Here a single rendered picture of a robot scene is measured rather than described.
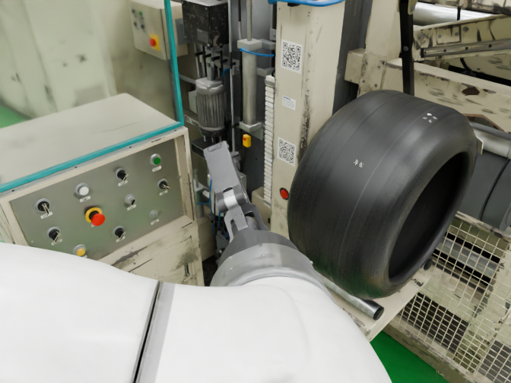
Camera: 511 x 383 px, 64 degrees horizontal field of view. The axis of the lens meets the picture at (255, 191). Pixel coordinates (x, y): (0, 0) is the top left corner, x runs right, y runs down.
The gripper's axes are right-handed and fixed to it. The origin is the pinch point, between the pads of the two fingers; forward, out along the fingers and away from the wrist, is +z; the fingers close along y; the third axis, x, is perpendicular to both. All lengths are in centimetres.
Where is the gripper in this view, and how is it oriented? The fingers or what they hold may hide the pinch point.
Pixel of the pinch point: (246, 207)
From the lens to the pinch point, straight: 51.7
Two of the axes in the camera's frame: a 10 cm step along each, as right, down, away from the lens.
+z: -0.9, -2.8, 9.5
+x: -9.2, 3.9, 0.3
